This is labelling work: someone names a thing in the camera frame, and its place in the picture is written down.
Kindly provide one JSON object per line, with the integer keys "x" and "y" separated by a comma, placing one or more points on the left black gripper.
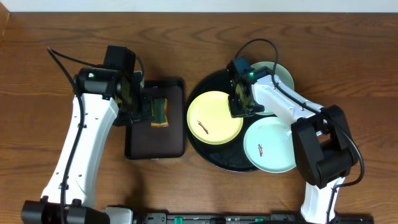
{"x": 147, "y": 110}

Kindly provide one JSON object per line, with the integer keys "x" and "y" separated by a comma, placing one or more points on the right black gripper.
{"x": 234, "y": 111}

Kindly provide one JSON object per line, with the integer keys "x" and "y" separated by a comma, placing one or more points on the yellow green scrub sponge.
{"x": 159, "y": 113}

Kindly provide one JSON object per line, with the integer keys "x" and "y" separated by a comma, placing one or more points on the yellow plate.
{"x": 209, "y": 118}

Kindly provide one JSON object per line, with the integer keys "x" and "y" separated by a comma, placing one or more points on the mint green plate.
{"x": 283, "y": 74}
{"x": 268, "y": 145}

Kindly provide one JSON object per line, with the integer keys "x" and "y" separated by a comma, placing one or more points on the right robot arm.
{"x": 321, "y": 142}

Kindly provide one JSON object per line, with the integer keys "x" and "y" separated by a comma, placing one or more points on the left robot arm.
{"x": 106, "y": 97}

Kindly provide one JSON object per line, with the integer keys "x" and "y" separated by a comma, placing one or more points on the black rectangular tray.
{"x": 145, "y": 140}

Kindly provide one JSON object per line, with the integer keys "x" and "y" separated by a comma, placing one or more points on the black round tray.
{"x": 229, "y": 156}

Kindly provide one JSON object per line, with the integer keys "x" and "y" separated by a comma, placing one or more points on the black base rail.
{"x": 163, "y": 218}

